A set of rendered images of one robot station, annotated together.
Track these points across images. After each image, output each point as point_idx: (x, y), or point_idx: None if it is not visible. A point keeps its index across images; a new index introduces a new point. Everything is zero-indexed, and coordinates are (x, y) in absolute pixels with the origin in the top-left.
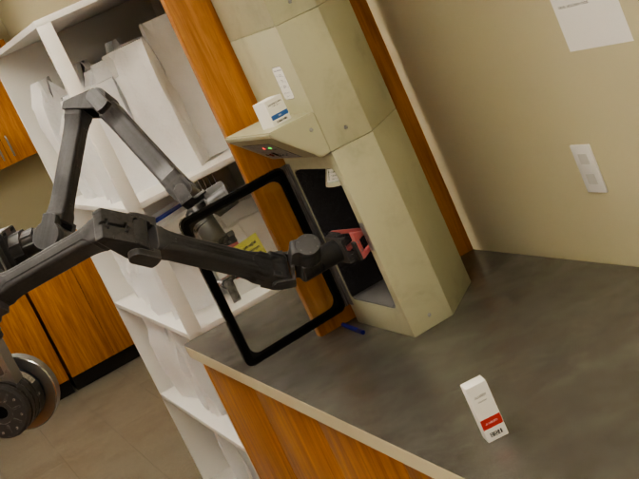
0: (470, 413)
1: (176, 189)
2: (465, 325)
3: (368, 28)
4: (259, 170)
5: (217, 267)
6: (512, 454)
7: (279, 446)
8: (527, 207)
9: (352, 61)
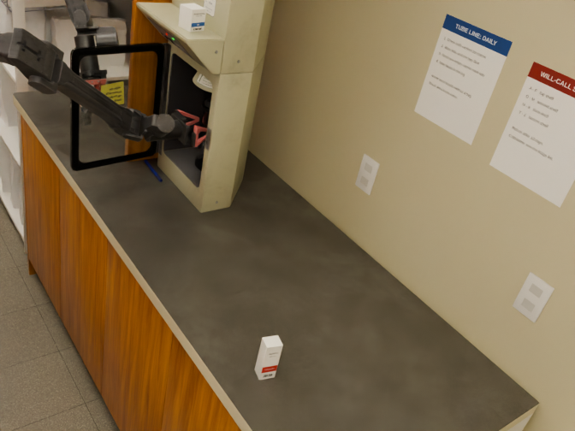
0: (244, 333)
1: (76, 13)
2: (239, 225)
3: None
4: (145, 34)
5: (91, 109)
6: (277, 406)
7: (57, 205)
8: (300, 155)
9: (265, 14)
